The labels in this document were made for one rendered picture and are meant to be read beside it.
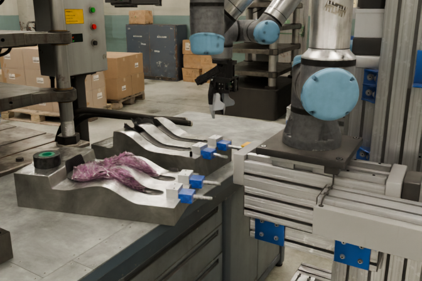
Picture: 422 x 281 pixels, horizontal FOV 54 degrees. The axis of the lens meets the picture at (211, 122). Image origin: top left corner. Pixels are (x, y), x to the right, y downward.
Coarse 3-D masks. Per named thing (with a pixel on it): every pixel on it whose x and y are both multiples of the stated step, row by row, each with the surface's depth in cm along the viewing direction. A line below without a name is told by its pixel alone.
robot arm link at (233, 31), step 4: (236, 24) 142; (232, 28) 142; (236, 28) 142; (228, 32) 142; (232, 32) 142; (236, 32) 142; (224, 36) 142; (228, 36) 142; (232, 36) 143; (236, 36) 143; (228, 40) 142; (232, 40) 144; (224, 44) 142; (228, 44) 143; (232, 44) 145
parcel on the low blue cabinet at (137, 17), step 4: (132, 12) 850; (136, 12) 846; (140, 12) 842; (144, 12) 839; (148, 12) 849; (132, 16) 851; (136, 16) 846; (140, 16) 843; (144, 16) 841; (148, 16) 850; (152, 16) 863; (132, 20) 854; (136, 20) 849; (140, 20) 845; (144, 20) 842; (148, 20) 853; (152, 20) 865
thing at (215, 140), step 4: (212, 136) 157; (216, 136) 157; (220, 136) 157; (208, 140) 155; (212, 140) 154; (216, 140) 154; (220, 140) 156; (224, 140) 156; (228, 140) 156; (208, 144) 155; (212, 144) 154; (216, 144) 154; (220, 144) 153; (224, 144) 152; (228, 144) 153; (220, 148) 153; (224, 148) 153; (228, 148) 154; (232, 148) 153; (236, 148) 152; (240, 148) 151
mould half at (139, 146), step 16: (144, 128) 163; (176, 128) 173; (96, 144) 166; (112, 144) 166; (128, 144) 156; (144, 144) 154; (176, 144) 158; (192, 144) 157; (160, 160) 149; (176, 160) 145; (192, 160) 142; (208, 160) 149; (224, 160) 159
